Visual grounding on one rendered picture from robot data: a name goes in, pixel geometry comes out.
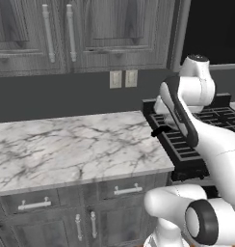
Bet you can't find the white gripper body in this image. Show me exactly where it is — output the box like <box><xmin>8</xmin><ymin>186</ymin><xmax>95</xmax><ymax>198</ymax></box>
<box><xmin>153</xmin><ymin>95</ymin><xmax>171</xmax><ymax>116</ymax></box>

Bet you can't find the black stove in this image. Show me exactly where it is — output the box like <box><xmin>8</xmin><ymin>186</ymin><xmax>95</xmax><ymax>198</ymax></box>
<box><xmin>142</xmin><ymin>92</ymin><xmax>235</xmax><ymax>198</ymax></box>

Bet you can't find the grey upper cupboard door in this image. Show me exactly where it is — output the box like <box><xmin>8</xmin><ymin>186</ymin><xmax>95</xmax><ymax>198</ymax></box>
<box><xmin>65</xmin><ymin>0</ymin><xmax>175</xmax><ymax>73</ymax></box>
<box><xmin>0</xmin><ymin>0</ymin><xmax>67</xmax><ymax>77</ymax></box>

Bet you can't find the grey cupboard door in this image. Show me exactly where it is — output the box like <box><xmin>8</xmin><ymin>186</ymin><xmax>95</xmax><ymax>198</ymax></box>
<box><xmin>87</xmin><ymin>201</ymin><xmax>157</xmax><ymax>247</ymax></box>
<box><xmin>8</xmin><ymin>208</ymin><xmax>88</xmax><ymax>247</ymax></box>
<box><xmin>0</xmin><ymin>0</ymin><xmax>67</xmax><ymax>77</ymax></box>
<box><xmin>65</xmin><ymin>0</ymin><xmax>175</xmax><ymax>73</ymax></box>

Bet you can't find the grey drawer front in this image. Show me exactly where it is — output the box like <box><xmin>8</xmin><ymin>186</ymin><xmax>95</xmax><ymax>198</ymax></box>
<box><xmin>97</xmin><ymin>175</ymin><xmax>156</xmax><ymax>203</ymax></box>
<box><xmin>0</xmin><ymin>187</ymin><xmax>62</xmax><ymax>216</ymax></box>

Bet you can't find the grey lower cupboard door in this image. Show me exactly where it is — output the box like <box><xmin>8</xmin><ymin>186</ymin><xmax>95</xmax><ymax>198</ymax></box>
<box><xmin>87</xmin><ymin>201</ymin><xmax>157</xmax><ymax>247</ymax></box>
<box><xmin>8</xmin><ymin>208</ymin><xmax>88</xmax><ymax>247</ymax></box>

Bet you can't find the beige wall outlet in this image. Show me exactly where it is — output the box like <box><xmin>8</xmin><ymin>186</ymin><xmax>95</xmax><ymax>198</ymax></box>
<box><xmin>124</xmin><ymin>69</ymin><xmax>139</xmax><ymax>89</ymax></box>
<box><xmin>109</xmin><ymin>69</ymin><xmax>123</xmax><ymax>90</ymax></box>

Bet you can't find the pale drawer handle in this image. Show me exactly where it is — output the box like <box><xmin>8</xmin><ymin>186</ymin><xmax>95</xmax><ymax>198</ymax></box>
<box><xmin>17</xmin><ymin>196</ymin><xmax>53</xmax><ymax>212</ymax></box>
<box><xmin>113</xmin><ymin>182</ymin><xmax>144</xmax><ymax>197</ymax></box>

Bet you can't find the pale long cupboard handle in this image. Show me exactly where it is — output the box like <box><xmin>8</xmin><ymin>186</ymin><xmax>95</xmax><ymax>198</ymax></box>
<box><xmin>40</xmin><ymin>3</ymin><xmax>57</xmax><ymax>64</ymax></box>
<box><xmin>65</xmin><ymin>3</ymin><xmax>78</xmax><ymax>63</ymax></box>

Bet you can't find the pale short cupboard handle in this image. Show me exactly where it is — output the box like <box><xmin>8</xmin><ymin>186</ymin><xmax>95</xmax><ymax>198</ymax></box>
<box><xmin>89</xmin><ymin>210</ymin><xmax>98</xmax><ymax>239</ymax></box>
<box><xmin>74</xmin><ymin>213</ymin><xmax>84</xmax><ymax>242</ymax></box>

